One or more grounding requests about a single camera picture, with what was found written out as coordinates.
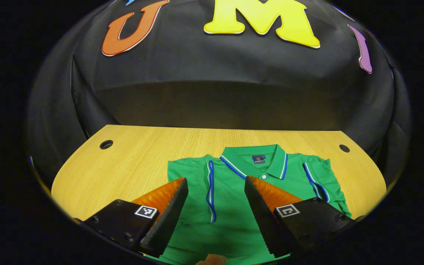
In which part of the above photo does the black backdrop cloth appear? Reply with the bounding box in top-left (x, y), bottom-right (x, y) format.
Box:
top-left (28, 0), bottom-right (411, 184)

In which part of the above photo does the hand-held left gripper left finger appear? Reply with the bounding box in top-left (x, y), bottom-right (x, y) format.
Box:
top-left (73, 177), bottom-right (189, 258)

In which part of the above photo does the green T-shirt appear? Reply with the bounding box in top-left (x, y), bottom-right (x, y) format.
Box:
top-left (149, 144), bottom-right (352, 265)

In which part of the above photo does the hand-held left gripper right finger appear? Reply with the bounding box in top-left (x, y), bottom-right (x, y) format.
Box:
top-left (244, 176), bottom-right (365, 258)

